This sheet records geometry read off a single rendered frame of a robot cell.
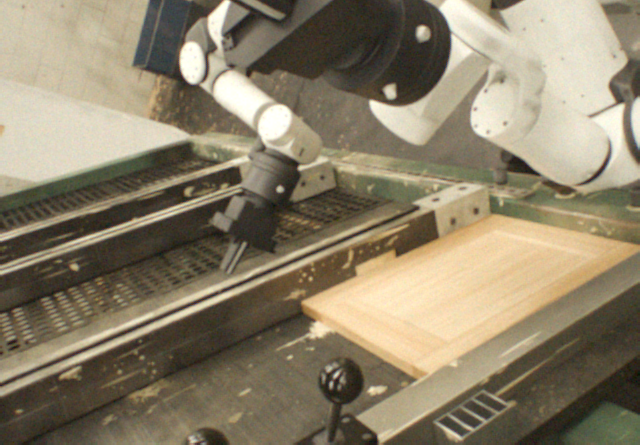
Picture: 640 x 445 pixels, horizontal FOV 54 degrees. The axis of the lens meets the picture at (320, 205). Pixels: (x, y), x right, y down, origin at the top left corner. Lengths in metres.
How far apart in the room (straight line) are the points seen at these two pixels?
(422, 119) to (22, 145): 4.21
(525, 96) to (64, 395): 0.64
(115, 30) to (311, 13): 5.72
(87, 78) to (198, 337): 5.27
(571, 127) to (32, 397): 0.68
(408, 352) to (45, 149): 4.07
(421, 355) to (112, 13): 5.54
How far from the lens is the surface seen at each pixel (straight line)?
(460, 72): 0.55
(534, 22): 0.72
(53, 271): 1.35
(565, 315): 0.79
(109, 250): 1.37
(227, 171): 1.72
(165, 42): 5.14
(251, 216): 1.07
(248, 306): 0.92
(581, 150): 0.67
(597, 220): 1.04
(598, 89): 0.74
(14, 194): 2.33
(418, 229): 1.06
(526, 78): 0.59
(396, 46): 0.46
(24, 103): 4.62
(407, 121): 0.56
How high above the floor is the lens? 1.76
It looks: 33 degrees down
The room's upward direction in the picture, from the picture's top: 76 degrees counter-clockwise
